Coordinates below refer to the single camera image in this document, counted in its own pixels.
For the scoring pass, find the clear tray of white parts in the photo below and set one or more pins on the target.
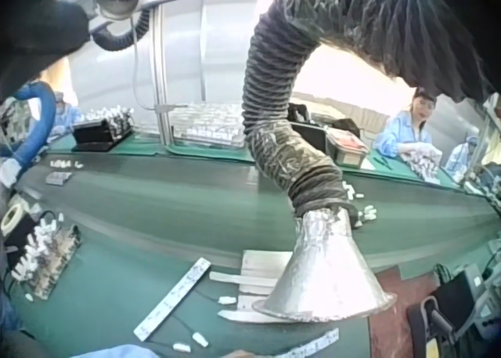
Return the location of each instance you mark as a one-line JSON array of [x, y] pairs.
[[207, 132]]

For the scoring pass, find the small grey tray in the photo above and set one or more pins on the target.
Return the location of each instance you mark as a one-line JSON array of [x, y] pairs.
[[58, 178]]

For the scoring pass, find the black tray of white connectors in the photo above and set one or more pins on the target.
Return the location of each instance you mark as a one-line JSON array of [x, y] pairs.
[[98, 132]]

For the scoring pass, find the black soldering station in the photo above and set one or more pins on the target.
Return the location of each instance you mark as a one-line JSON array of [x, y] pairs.
[[466, 295]]

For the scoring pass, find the green table mat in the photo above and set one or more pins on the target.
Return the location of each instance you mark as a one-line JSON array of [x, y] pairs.
[[148, 148]]

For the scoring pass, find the long white LED strip board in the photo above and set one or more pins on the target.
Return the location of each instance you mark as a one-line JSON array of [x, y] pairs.
[[309, 344], [172, 297]]

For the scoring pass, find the board rack of white connectors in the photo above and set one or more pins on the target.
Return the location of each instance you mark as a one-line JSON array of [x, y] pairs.
[[47, 256]]

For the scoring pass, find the panel of white LED strips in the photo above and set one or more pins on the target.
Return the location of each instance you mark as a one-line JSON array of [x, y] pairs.
[[262, 262]]

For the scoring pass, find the brown mat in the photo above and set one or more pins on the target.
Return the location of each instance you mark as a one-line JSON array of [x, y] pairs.
[[391, 295]]

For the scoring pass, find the white tape roll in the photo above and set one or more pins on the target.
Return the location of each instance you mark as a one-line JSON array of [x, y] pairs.
[[11, 217]]

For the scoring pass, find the green conveyor belt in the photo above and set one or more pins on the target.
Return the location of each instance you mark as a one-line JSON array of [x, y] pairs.
[[176, 205]]

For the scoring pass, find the black box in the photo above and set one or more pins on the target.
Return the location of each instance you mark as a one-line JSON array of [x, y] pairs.
[[19, 236]]

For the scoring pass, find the black case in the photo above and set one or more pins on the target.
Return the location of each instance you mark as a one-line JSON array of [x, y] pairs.
[[313, 138]]

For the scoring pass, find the pile of white connectors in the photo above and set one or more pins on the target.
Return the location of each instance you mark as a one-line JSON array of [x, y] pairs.
[[424, 164]]

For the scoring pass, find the black bag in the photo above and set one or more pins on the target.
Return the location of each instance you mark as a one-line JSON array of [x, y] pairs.
[[299, 115]]

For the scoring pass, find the narrow white strip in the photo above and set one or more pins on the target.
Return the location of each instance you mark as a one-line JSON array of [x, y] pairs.
[[242, 279], [238, 315]]

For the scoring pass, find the heap of white connectors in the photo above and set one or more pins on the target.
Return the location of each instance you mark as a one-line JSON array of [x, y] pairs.
[[366, 213]]

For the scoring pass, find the white connector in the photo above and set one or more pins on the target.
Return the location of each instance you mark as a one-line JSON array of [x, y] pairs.
[[226, 299], [198, 338], [182, 347]]

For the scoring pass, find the row of small white connectors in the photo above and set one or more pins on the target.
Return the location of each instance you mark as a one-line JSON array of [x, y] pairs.
[[62, 163]]

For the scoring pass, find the clear box with red contents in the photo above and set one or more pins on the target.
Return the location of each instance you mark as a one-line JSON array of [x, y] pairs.
[[346, 148]]

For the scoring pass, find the black tool holder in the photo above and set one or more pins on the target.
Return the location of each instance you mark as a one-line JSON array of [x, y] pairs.
[[428, 326]]

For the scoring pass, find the aluminium frame glass partition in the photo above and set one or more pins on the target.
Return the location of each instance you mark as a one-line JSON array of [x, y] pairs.
[[160, 60]]

